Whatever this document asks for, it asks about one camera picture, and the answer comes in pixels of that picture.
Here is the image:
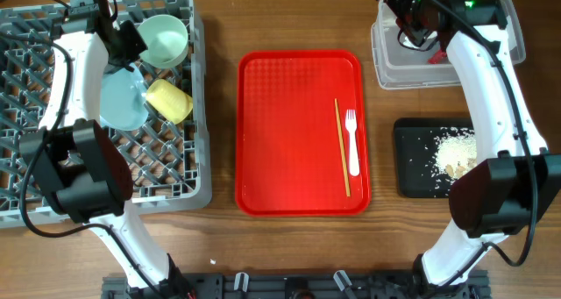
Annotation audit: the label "light blue plate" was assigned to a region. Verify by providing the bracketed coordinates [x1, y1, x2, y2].
[100, 63, 148, 131]

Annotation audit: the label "rice and peanut scraps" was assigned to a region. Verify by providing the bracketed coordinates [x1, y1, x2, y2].
[431, 126, 477, 183]

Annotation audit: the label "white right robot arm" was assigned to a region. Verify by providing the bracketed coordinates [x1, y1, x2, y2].
[379, 0, 560, 298]

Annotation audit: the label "black plastic tray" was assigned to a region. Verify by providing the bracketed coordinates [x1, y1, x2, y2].
[394, 117, 473, 198]

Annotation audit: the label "wooden chopstick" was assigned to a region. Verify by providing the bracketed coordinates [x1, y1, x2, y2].
[334, 98, 351, 198]

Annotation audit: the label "yellow plastic cup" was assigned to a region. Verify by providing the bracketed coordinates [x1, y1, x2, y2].
[146, 79, 193, 125]

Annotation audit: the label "red plastic tray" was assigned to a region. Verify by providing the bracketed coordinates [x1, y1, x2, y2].
[235, 49, 372, 217]

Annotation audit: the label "red snack wrapper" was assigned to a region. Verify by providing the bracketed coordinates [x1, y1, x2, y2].
[428, 49, 447, 64]

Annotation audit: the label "white plastic fork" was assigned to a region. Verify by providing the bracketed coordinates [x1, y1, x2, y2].
[345, 109, 360, 176]

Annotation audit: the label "clear plastic bin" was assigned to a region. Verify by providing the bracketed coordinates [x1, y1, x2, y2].
[370, 0, 527, 91]

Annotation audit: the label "grey dishwasher rack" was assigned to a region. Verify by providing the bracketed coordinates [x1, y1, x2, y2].
[1, 0, 212, 228]

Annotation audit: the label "green plastic bowl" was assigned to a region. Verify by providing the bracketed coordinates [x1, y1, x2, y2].
[137, 14, 188, 68]

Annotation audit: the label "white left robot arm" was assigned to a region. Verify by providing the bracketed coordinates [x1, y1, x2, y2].
[19, 0, 195, 298]

